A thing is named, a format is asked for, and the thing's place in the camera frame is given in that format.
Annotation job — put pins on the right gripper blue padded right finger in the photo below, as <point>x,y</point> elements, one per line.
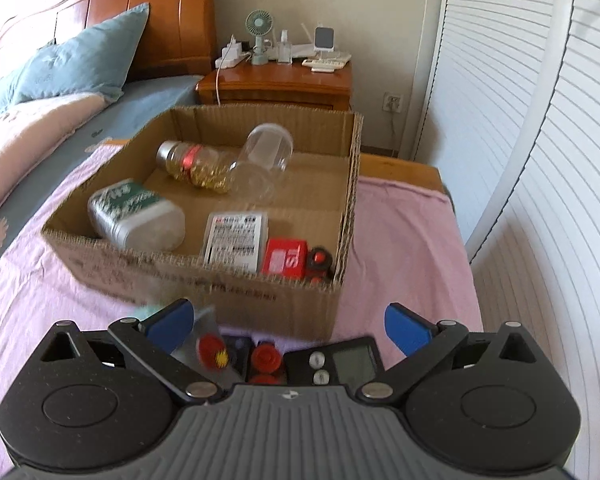
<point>425,347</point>

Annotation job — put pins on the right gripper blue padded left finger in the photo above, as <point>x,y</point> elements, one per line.
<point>149,344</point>

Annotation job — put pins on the grey cartoon figure toy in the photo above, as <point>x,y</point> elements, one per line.
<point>193,338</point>

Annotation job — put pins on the black digital timer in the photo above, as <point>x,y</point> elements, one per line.
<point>351,363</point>

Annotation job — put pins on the black red toy car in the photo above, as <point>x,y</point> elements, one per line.
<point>255,363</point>

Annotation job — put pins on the white green pill bottle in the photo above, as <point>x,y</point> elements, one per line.
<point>129,216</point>

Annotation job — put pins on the clear staples box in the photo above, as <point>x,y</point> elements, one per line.
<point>236,239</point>

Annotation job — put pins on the red toy train block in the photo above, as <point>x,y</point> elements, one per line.
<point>294,259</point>

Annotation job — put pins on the gold capsule glass bottle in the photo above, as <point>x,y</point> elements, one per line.
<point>199,165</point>

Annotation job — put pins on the clear plastic cup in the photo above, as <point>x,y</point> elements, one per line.
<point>254,175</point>

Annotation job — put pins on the pink table cloth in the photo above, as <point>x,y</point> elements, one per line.
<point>405,248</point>

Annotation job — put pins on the brown cardboard box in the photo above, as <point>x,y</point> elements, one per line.
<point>314,201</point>

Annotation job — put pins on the blue bed sheet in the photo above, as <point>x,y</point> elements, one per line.
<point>142,100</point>

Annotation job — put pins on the pink floral quilt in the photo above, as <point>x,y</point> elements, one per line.
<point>31,131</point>

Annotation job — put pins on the white louvered closet door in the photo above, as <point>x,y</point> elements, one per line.
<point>512,122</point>

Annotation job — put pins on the wooden nightstand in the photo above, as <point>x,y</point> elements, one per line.
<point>293,84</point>

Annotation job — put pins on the blue pillow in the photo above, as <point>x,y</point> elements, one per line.
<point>97,60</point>

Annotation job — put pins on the white power strip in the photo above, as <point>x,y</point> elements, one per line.
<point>231,55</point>

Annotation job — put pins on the white remote control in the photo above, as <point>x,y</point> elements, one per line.
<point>327,64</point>

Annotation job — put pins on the clear spray bottle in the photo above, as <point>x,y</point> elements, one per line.
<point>284,49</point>

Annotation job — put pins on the white smart display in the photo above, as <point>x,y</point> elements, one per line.
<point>324,40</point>

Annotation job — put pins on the small green desk fan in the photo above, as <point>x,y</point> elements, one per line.
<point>259,23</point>

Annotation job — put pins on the wooden headboard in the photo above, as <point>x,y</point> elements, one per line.
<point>179,38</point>

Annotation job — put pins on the wall power outlet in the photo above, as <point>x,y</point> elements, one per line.
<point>392,103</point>

